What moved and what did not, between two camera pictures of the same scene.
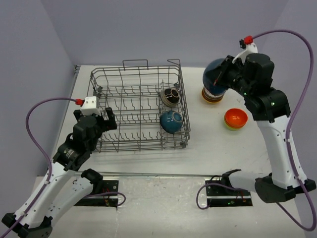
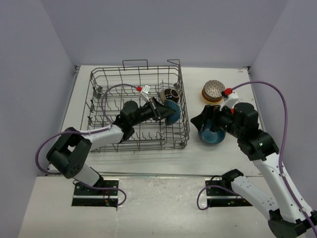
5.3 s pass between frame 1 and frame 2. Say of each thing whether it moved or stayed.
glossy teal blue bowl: moved
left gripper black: moved
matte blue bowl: moved
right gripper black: moved
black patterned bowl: stayed
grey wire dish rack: stayed
